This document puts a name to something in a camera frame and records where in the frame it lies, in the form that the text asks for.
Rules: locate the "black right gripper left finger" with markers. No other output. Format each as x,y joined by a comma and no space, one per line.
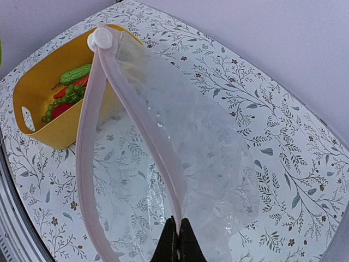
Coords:
166,250

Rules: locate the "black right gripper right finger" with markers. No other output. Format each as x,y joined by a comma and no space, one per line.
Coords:
189,249

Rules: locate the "clear zip top bag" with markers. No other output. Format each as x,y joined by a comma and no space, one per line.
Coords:
151,146

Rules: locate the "yellow plastic basket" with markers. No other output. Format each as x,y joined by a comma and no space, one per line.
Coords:
36,88

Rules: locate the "green apple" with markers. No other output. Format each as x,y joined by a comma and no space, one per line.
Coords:
1,53

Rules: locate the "floral table mat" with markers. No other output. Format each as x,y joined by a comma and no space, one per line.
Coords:
302,168

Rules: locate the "red apple near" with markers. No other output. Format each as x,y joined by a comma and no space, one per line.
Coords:
69,110

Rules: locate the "green grape bunch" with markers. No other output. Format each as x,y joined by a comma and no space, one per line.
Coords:
70,97

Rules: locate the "orange carrot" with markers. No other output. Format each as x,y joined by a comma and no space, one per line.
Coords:
75,86

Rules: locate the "green cucumber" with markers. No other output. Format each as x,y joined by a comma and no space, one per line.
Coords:
75,74

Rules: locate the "front aluminium rail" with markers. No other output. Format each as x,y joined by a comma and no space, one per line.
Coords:
19,240

